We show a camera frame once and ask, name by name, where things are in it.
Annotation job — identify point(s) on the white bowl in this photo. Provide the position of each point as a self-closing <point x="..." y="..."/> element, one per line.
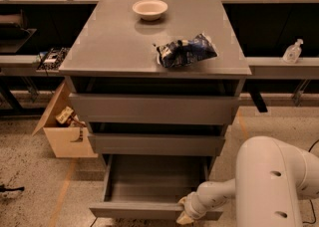
<point x="150" y="10"/>

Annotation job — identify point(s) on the grey middle drawer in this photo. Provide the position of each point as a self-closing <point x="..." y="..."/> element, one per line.
<point x="157" y="139"/>

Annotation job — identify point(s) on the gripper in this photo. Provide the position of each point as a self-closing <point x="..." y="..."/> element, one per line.
<point x="191" y="206"/>

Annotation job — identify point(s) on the small box in carton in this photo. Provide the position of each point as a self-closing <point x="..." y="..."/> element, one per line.
<point x="64" y="115"/>

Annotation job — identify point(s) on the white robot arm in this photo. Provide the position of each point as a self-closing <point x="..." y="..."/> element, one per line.
<point x="271" y="176"/>

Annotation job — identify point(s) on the patterned black white box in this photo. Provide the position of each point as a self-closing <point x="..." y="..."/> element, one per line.
<point x="52" y="59"/>

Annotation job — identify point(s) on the blue chip bag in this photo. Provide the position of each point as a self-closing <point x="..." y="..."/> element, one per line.
<point x="181" y="53"/>

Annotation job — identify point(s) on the grey bottom drawer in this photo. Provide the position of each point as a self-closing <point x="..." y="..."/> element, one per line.
<point x="149" y="186"/>

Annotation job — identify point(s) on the grey drawer cabinet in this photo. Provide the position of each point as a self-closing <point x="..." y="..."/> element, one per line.
<point x="115" y="53"/>

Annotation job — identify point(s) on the clear sanitizer pump bottle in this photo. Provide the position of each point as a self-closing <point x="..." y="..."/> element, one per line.
<point x="293" y="52"/>

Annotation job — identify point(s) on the grey top drawer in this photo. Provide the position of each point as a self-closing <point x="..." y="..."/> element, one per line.
<point x="154" y="109"/>

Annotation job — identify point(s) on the cardboard box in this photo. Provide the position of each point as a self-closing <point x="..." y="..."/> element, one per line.
<point x="66" y="140"/>

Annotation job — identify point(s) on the grey drawer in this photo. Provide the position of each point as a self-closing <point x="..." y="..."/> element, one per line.
<point x="157" y="139"/>
<point x="149" y="186"/>
<point x="154" y="109"/>

